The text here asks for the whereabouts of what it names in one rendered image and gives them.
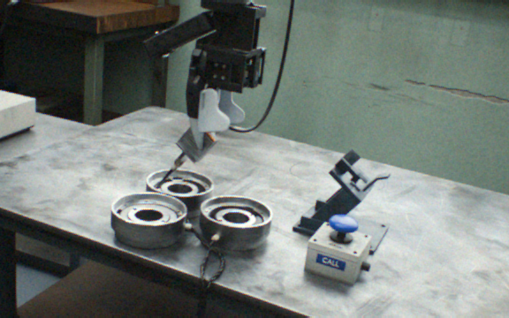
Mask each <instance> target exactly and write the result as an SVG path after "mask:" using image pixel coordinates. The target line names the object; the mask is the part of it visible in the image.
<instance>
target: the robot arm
mask: <svg viewBox="0 0 509 318"><path fill-rule="evenodd" d="M201 8H202V9H205V10H209V11H205V12H201V13H199V14H197V15H195V16H193V17H192V18H190V19H187V20H185V21H183V22H181V23H179V24H177V25H176V26H173V27H171V28H170V29H168V30H163V31H161V32H156V33H154V34H152V35H151V36H149V37H148V40H146V41H144V42H142V43H141V44H142V46H143V48H144V49H145V52H146V54H147V56H148V58H151V57H156V58H161V57H167V56H169V55H170V53H172V52H174V51H175V49H176V48H177V47H180V46H182V45H184V44H188V43H189V42H192V41H194V40H196V39H198V38H201V37H202V38H201V39H199V40H197V42H196V44H195V48H194V50H193V53H192V56H191V62H190V66H189V74H188V78H187V83H186V109H187V115H188V116H189V123H190V126H191V129H192V132H193V135H194V139H195V141H196V144H197V147H198V148H200V149H203V139H204V133H214V135H215V133H220V132H226V131H227V130H228V129H229V127H230V124H239V123H241V122H242V121H243V120H244V111H243V109H241V108H239V107H237V106H236V105H235V103H234V102H233V100H232V92H235V93H239V94H242V90H243V87H250V88H255V87H257V86H258V84H261V85H262V81H263V74H264V66H265V59H266V52H267V49H266V48H263V47H258V40H259V32H260V24H261V18H262V17H266V12H267V7H266V6H260V5H255V4H254V2H252V1H251V0H201ZM214 30H216V31H215V32H214V33H212V34H209V35H206V36H204V37H203V35H205V34H208V33H210V32H212V31H214ZM261 58H262V69H261V76H259V73H260V65H261ZM206 84H207V86H206V88H205V89H204V86H205V85H206Z"/></svg>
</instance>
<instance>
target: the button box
mask: <svg viewBox="0 0 509 318"><path fill-rule="evenodd" d="M337 234H338V232H337V231H334V230H333V229H332V228H331V227H330V226H329V224H328V223H324V224H323V226H322V227H321V228H320V229H319V230H318V231H317V233H316V234H314V235H313V236H312V238H311V239H310V240H309V241H308V248H307V253H306V259H305V264H304V270H306V271H309V272H312V273H315V274H317V275H320V276H325V277H328V278H330V279H332V280H335V281H338V282H340V283H343V284H349V285H351V286H354V284H355V283H356V281H357V279H358V278H359V276H360V274H361V272H362V271H363V270H365V271H369V269H370V266H371V265H370V263H367V259H368V252H369V248H370V243H371V239H372V236H371V235H368V234H362V233H359V232H355V233H349V234H346V237H345V238H341V237H339V236H338V235H337Z"/></svg>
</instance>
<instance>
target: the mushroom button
mask: <svg viewBox="0 0 509 318"><path fill-rule="evenodd" d="M329 226H330V227H331V228H332V229H333V230H334V231H337V232H338V234H337V235H338V236H339V237H341V238H345V237H346V234H349V233H355V232H357V230H359V224H358V221H357V220H356V219H354V218H352V217H350V216H346V215H334V216H332V217H331V218H330V222H329Z"/></svg>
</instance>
